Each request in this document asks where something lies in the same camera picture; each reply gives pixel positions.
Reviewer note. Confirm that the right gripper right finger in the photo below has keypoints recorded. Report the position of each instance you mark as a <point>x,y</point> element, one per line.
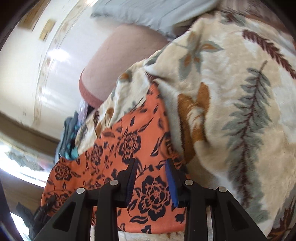
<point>229,219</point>

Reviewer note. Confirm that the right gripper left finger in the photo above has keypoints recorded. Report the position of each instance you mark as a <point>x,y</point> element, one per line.
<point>73,219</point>

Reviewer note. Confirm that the orange black floral garment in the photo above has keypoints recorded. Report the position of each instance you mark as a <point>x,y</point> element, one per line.
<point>142,136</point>

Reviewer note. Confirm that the brown door with glass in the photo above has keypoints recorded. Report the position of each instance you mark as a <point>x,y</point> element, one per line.
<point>27,157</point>

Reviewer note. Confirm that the teal blue striped garment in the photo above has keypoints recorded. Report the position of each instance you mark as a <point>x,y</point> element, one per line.
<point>71,153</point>

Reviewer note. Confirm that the grey blue cloth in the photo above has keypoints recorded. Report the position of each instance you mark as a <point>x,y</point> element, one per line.
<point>68,136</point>

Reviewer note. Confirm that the lilac plastic bag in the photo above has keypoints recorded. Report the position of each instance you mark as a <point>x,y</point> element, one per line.
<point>82,112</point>

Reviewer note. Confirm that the cream leaf print blanket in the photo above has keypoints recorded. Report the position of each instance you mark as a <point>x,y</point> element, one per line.
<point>228,85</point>

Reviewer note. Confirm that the pink bolster cushion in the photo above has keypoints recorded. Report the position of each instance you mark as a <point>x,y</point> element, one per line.
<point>127,45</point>

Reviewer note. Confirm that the grey blue pillow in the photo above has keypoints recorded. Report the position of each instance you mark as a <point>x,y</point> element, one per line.
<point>171,18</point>

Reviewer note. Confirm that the beige wall switch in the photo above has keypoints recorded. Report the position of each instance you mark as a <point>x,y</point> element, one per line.
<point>47,29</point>

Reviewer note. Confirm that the framed wall plaque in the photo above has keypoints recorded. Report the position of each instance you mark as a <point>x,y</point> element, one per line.
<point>29,20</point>

